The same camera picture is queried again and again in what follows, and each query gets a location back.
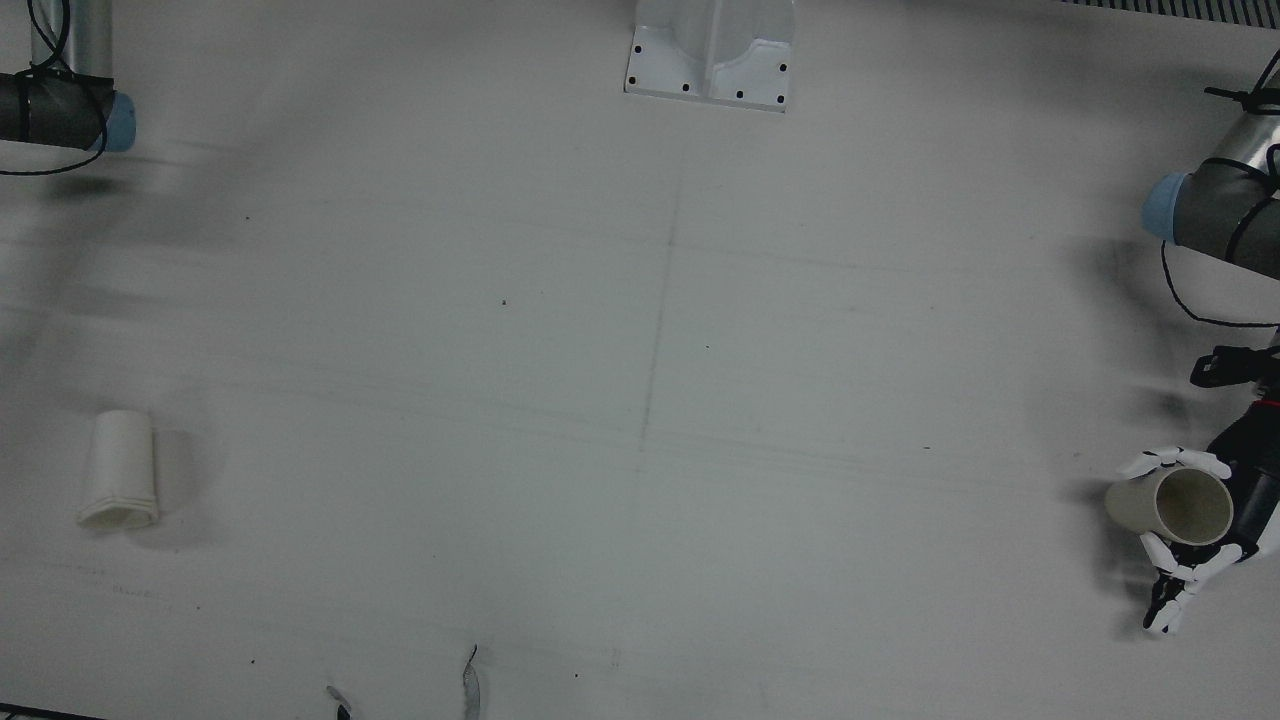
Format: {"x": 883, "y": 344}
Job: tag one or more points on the left white dexterous hand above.
{"x": 1255, "y": 480}

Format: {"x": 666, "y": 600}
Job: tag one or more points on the smooth beige paper cup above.
{"x": 1135, "y": 505}

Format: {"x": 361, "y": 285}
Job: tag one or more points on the white paper cup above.
{"x": 120, "y": 465}

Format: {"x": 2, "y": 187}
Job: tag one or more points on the right UR5e robot arm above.
{"x": 50, "y": 110}

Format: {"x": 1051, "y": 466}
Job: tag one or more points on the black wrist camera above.
{"x": 1235, "y": 365}

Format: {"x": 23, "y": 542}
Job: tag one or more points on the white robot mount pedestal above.
{"x": 715, "y": 55}

